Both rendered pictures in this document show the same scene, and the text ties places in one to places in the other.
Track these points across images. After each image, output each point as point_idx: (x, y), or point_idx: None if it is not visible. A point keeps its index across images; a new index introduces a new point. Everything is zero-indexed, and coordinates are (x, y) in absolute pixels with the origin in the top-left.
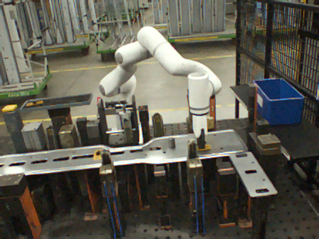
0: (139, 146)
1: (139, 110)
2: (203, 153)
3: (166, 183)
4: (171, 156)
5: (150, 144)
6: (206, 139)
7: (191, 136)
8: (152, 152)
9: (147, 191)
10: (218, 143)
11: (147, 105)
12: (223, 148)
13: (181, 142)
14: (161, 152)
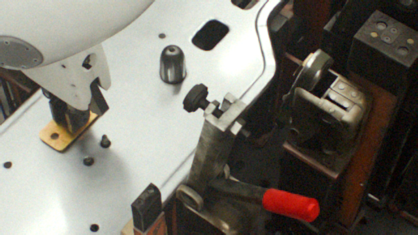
0: (260, 10)
1: (375, 14)
2: (44, 102)
3: (259, 219)
4: (125, 36)
5: (245, 39)
6: (102, 185)
7: (165, 162)
8: (197, 14)
9: (273, 155)
10: (42, 186)
11: (404, 61)
12: (4, 170)
13: (166, 109)
14: (172, 30)
